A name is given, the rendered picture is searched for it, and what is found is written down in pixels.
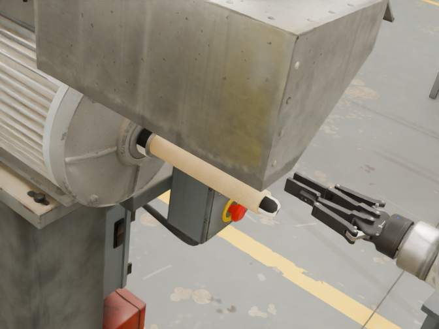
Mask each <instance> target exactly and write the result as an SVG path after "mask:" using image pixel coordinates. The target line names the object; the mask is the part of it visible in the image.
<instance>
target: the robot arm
mask: <svg viewBox="0 0 439 329"><path fill-rule="evenodd" d="M284 191H285V192H287V193H289V194H291V195H293V196H295V197H297V198H298V199H299V200H301V201H303V202H305V203H307V204H309V205H310V206H311V207H312V212H311V215H312V216H313V217H315V218H316V219H318V220H319V221H321V222H322V223H324V224H325V225H327V226H328V227H330V228H331V229H333V230H334V231H335V232H337V233H339V234H340V235H341V236H343V237H344V238H345V239H346V240H347V242H348V243H350V244H352V245H353V244H355V241H356V240H360V239H363V240H364V241H367V242H372V243H373V244H374V245H375V246H376V250H377V251H379V252H380V253H382V254H384V255H386V256H387V257H389V258H391V259H393V260H394V259H396V258H397V260H396V265H397V266H398V267H399V268H401V269H403V270H405V271H406V272H408V273H410V274H412V275H414V276H416V277H417V278H418V279H420V280H423V281H424V282H426V283H428V284H429V285H430V286H432V287H433V288H434V289H435V290H436V291H437V292H438V293H439V230H438V229H437V228H434V227H432V226H430V225H428V224H426V223H424V222H422V221H419V222H417V223H416V224H415V226H414V222H413V221H412V220H410V219H408V218H406V217H404V216H402V215H400V214H398V213H394V214H393V215H392V216H390V215H389V214H388V213H387V212H385V211H384V208H385V204H386V203H385V202H384V201H382V200H376V199H373V198H370V197H368V196H365V195H362V194H361V193H358V192H356V191H353V190H351V189H348V188H346V187H344V186H341V185H339V184H336V185H335V186H334V187H326V186H324V185H322V184H320V183H319V182H317V181H314V180H312V179H310V178H308V177H307V176H305V175H303V174H301V173H299V172H295V173H294V176H293V178H290V177H288V178H287V179H286V183H285V187H284ZM340 191H341V192H340Z"/></svg>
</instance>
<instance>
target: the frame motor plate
mask: <svg viewBox="0 0 439 329"><path fill-rule="evenodd" d="M0 200H1V201H2V202H4V203H5V204H6V205H7V206H9V207H10V208H12V209H13V210H14V211H15V212H17V213H18V214H19V215H21V216H22V217H23V218H24V219H26V220H27V221H29V222H30V223H31V224H32V225H34V226H35V227H37V228H38V229H42V228H44V227H46V226H48V225H50V224H52V223H53V222H55V221H57V220H59V219H61V218H62V217H65V216H66V215H68V214H70V213H72V212H74V211H75V210H77V209H79V208H81V207H82V206H85V205H83V204H81V203H79V202H75V203H74V204H72V205H70V206H68V207H66V206H64V205H63V204H62V203H60V202H59V201H57V200H56V199H55V198H53V197H52V196H50V195H49V194H48V193H46V192H44V191H43V190H42V189H40V188H39V187H37V186H36V185H35V184H33V183H32V182H30V181H29V180H27V179H26V178H25V177H23V176H22V175H20V174H19V173H17V172H16V171H15V170H13V169H12V168H11V167H9V166H8V165H6V164H5V163H3V162H2V161H0Z"/></svg>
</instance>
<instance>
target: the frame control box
mask: <svg viewBox="0 0 439 329"><path fill-rule="evenodd" d="M232 204H234V205H236V206H237V205H238V203H237V202H235V201H234V200H231V199H230V198H228V197H226V196H225V195H223V194H221V193H219V192H218V191H216V190H214V189H213V188H211V187H209V186H207V185H205V184H204V183H202V182H201V181H199V180H197V179H195V178H193V177H192V176H190V175H189V174H186V173H185V172H183V171H181V170H180V169H178V168H176V167H175V166H173V170H172V180H171V191H170V198H169V209H168V215H167V219H166V218H165V217H164V216H163V215H162V214H160V213H159V212H158V211H157V210H156V209H155V208H154V207H153V206H152V205H150V204H149V203H147V204H145V205H143V206H142V207H143V208H144V209H145V210H146V211H147V212H148V213H149V214H150V215H152V216H153V217H154V218H155V219H157V220H158V221H159V222H160V223H161V224H162V225H163V226H164V227H165V228H167V229H168V230H169V231H170V232H172V233H173V234H174V235H175V236H176V237H177V238H179V239H180V240H182V241H183V242H184V243H186V244H188V245H191V246H196V245H199V244H203V243H205V242H207V241H208V240H209V239H211V238H212V237H214V236H215V235H216V234H217V233H219V232H220V231H222V230H223V229H224V228H225V227H227V226H228V225H230V224H231V223H232V222H233V221H232V220H231V214H230V213H229V212H228V210H229V207H230V206H231V205H232Z"/></svg>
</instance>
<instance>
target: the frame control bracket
mask: <svg viewBox="0 0 439 329"><path fill-rule="evenodd" d="M172 170H173V166H172V165H171V164H169V163H165V165H164V166H163V168H162V169H161V170H160V171H159V172H158V174H157V175H156V176H155V177H154V178H153V180H152V181H151V182H150V183H149V184H148V185H146V186H145V187H144V188H143V189H141V190H140V191H139V192H138V193H137V194H135V195H133V196H132V197H130V198H128V199H127V200H124V201H123V202H120V203H119V204H120V205H121V206H123V207H124V208H126V209H127V210H129V211H130V212H134V211H135V210H137V209H139V208H140V207H142V206H143V205H145V204H147V203H149V202H150V201H152V200H153V199H155V198H157V197H159V196H160V195H162V194H163V193H166V192H167V191H169V190H170V189H171V180H172Z"/></svg>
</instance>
